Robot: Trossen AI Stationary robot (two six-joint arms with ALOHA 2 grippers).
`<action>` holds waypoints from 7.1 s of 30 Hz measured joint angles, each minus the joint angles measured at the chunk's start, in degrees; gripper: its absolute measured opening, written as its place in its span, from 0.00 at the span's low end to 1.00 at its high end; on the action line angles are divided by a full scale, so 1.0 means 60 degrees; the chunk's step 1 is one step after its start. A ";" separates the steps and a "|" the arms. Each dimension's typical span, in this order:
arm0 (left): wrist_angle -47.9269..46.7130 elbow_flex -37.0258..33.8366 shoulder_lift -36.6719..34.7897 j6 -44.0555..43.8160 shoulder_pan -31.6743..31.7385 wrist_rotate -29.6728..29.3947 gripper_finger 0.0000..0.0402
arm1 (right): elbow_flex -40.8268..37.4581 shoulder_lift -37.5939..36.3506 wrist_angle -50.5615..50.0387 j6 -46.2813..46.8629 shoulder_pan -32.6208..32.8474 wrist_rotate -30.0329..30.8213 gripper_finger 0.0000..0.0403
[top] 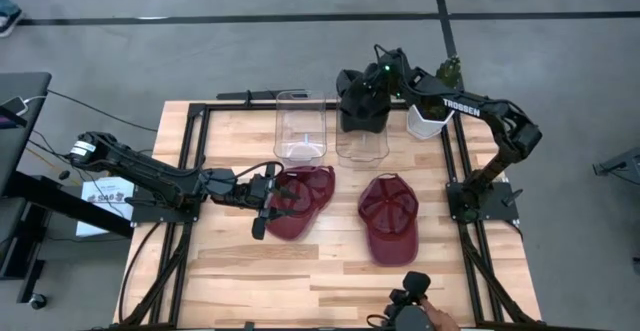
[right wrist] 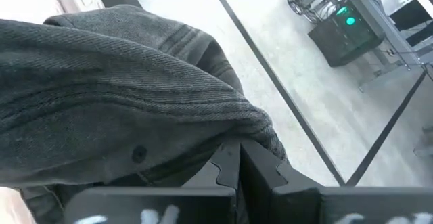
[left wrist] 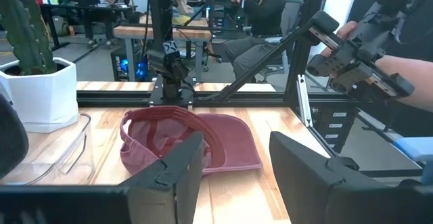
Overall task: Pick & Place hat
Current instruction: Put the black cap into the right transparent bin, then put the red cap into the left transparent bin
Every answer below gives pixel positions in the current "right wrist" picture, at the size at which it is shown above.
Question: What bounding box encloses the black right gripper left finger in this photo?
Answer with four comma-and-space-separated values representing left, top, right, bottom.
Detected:
181, 138, 241, 189

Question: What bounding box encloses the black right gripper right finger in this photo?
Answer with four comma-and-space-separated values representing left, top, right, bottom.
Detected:
240, 139, 323, 190

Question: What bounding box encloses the dark grey baseball cap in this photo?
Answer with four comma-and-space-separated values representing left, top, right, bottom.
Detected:
0, 3, 288, 224

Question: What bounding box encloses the black computer tower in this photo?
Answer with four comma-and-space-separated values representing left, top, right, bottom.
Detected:
306, 0, 387, 68

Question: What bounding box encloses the grey metal desk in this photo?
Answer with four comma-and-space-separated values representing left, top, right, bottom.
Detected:
297, 0, 433, 93

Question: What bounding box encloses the tangle of black cables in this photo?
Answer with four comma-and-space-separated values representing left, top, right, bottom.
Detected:
269, 0, 325, 24

